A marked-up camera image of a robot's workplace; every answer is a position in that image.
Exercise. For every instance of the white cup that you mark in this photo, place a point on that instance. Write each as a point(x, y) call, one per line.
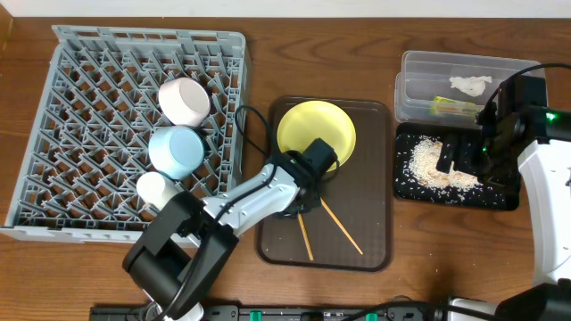
point(156, 189)

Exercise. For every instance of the green orange snack wrapper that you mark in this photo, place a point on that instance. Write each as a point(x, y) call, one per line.
point(445, 106)

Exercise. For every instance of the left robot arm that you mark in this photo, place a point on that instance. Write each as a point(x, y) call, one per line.
point(179, 256)

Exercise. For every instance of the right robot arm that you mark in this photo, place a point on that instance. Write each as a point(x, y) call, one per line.
point(544, 163)

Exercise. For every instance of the grey plastic dish rack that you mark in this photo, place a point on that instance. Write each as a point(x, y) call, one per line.
point(99, 108)

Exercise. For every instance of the light blue bowl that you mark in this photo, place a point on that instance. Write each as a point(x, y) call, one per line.
point(176, 151)

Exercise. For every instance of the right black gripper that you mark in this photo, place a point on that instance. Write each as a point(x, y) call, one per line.
point(467, 149)

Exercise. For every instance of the wooden chopstick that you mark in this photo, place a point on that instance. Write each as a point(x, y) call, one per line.
point(305, 237)
point(341, 226)

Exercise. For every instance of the clear plastic bin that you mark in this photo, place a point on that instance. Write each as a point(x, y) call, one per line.
point(425, 75)

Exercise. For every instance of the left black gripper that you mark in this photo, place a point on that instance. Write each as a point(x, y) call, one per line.
point(305, 207)

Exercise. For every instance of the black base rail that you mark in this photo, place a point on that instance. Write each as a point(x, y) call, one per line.
point(234, 313)

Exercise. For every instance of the pile of rice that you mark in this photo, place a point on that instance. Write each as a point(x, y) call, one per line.
point(425, 156)

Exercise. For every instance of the yellow plate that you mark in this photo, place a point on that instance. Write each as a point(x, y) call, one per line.
point(307, 121)

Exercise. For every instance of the white pink bowl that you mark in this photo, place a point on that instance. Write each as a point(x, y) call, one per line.
point(184, 102)

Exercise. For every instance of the brown serving tray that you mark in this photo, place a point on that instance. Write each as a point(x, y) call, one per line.
point(361, 196)

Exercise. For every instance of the white tissue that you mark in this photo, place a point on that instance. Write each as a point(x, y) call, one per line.
point(472, 86)

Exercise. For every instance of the black waste tray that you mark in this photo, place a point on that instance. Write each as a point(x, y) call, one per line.
point(408, 186)

